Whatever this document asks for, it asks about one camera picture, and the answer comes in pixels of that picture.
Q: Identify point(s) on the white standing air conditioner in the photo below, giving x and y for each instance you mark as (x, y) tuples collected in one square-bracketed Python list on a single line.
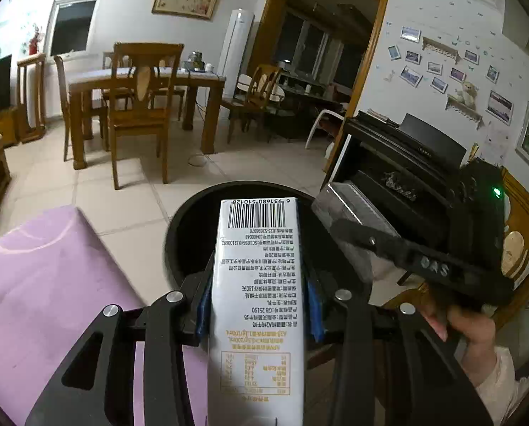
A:
[(233, 49)]

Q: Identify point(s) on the purple tablecloth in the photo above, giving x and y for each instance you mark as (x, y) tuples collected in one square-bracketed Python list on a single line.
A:
[(56, 276)]

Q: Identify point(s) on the wooden chair by piano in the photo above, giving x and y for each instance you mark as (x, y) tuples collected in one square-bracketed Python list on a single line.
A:
[(519, 248)]

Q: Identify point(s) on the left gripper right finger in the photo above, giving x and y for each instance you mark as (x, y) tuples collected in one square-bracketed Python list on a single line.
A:
[(367, 365)]

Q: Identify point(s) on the black upright piano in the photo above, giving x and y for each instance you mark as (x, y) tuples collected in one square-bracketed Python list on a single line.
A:
[(390, 163)]

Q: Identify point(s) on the white milk carton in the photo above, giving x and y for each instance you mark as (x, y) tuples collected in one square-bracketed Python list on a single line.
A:
[(256, 367)]

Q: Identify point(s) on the person right hand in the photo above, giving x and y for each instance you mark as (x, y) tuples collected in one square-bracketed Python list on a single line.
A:
[(479, 358)]

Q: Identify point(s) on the wooden dining chair front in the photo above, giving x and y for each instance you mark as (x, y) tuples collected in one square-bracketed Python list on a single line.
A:
[(141, 88)]

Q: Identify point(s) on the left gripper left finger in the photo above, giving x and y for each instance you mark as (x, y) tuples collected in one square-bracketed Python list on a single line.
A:
[(128, 361)]

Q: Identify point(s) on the black round trash bin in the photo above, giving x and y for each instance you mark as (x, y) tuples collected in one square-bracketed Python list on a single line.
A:
[(192, 236)]

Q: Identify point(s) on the tall wooden plant stand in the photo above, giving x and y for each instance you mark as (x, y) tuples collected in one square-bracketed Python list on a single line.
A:
[(30, 98)]

